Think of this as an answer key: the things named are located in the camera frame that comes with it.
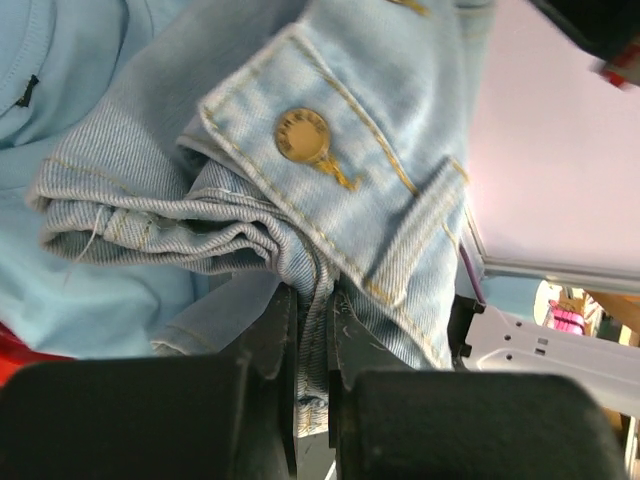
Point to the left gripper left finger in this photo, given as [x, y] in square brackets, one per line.
[229, 415]

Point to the light denim shorts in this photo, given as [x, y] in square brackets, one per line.
[324, 142]

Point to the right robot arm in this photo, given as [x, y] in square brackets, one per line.
[483, 338]

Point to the red plastic tray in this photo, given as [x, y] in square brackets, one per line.
[15, 355]

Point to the light blue t-shirt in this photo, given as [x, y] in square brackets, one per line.
[58, 59]

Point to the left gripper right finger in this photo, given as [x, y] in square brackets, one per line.
[388, 421]

